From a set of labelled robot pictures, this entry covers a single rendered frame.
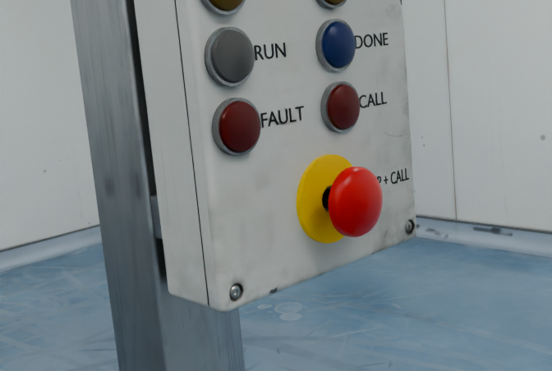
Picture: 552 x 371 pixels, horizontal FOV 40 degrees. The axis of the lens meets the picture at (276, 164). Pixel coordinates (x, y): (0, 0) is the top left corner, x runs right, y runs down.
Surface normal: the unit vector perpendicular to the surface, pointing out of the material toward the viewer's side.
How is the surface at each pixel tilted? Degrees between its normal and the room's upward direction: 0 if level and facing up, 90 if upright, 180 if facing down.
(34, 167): 90
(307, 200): 90
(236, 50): 87
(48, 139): 90
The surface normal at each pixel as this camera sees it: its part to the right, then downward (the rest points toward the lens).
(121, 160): -0.73, 0.18
